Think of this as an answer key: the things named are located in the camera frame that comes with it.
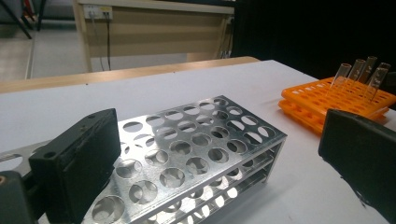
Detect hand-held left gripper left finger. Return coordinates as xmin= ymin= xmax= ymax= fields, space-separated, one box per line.
xmin=28 ymin=107 xmax=122 ymax=224

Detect glass test tube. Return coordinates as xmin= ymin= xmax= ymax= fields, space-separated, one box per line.
xmin=358 ymin=55 xmax=378 ymax=84
xmin=346 ymin=59 xmax=367 ymax=84
xmin=365 ymin=62 xmax=392 ymax=103
xmin=329 ymin=63 xmax=353 ymax=95

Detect white power strip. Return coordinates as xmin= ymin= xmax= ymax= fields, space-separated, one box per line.
xmin=82 ymin=4 xmax=113 ymax=21

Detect black curtain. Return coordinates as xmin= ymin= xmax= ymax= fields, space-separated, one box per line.
xmin=233 ymin=0 xmax=396 ymax=80

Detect orange test tube rack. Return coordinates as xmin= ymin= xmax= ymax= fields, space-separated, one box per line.
xmin=277 ymin=77 xmax=396 ymax=136

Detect black stand legs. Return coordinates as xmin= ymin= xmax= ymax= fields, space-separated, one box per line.
xmin=0 ymin=0 xmax=49 ymax=40

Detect black hanging cable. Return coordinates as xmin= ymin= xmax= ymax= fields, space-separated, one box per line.
xmin=105 ymin=12 xmax=113 ymax=72

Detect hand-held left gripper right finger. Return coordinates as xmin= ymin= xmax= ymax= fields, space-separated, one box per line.
xmin=318 ymin=108 xmax=396 ymax=224

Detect wooden table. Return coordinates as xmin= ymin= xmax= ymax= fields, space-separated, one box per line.
xmin=0 ymin=55 xmax=262 ymax=94

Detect metal test tube rack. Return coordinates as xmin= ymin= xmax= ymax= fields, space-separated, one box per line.
xmin=0 ymin=94 xmax=288 ymax=224

